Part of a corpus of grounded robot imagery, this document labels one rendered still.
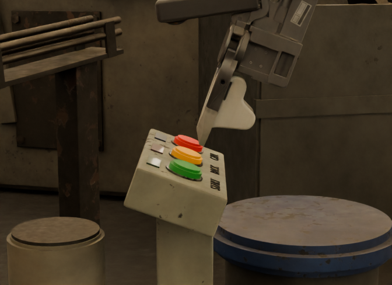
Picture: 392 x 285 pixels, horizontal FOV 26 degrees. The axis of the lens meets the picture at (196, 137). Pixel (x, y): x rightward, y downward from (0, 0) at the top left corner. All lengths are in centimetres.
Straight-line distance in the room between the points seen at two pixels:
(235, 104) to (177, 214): 14
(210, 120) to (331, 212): 55
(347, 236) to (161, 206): 45
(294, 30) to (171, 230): 29
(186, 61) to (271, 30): 198
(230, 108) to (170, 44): 199
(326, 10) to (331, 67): 16
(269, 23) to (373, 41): 148
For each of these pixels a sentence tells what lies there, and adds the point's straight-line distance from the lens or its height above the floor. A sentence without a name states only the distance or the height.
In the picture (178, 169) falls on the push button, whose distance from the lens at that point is 98.
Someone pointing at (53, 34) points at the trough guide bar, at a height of 74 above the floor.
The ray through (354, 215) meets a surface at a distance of 146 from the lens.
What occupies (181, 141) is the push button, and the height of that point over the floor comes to 61.
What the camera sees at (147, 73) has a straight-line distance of 299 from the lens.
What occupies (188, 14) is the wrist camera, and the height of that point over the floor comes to 79.
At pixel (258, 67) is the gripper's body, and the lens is 96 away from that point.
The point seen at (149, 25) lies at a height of 64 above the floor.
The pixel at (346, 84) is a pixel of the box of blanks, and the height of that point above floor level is 52.
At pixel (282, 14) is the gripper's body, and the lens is 97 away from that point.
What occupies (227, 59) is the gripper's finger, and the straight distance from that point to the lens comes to 93.
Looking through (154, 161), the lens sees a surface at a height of 61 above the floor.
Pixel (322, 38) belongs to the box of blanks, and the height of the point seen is 65.
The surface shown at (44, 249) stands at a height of 51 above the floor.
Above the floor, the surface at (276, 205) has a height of 43.
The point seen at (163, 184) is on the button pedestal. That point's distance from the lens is 96.
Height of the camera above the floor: 84
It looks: 11 degrees down
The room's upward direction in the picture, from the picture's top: straight up
